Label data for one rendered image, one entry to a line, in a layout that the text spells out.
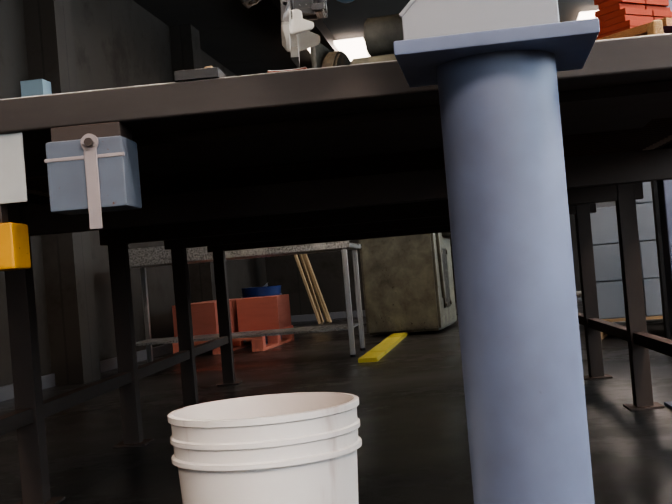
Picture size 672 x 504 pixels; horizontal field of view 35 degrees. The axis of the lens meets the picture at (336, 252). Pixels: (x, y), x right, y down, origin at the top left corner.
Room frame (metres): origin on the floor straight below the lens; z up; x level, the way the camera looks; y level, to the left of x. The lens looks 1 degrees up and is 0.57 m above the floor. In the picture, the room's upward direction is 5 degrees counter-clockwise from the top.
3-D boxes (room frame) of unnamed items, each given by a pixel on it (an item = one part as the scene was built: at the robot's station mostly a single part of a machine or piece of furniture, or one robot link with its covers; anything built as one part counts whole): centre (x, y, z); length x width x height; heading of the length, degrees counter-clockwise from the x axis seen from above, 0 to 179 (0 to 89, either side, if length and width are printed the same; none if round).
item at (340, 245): (7.48, 0.69, 0.42); 1.66 x 0.62 x 0.85; 82
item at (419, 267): (9.50, -0.60, 1.38); 1.45 x 1.24 x 2.76; 173
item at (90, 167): (1.85, 0.41, 0.77); 0.14 x 0.11 x 0.18; 86
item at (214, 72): (1.84, 0.21, 0.92); 0.08 x 0.08 x 0.02; 86
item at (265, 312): (9.05, 0.90, 0.21); 1.15 x 0.78 x 0.41; 172
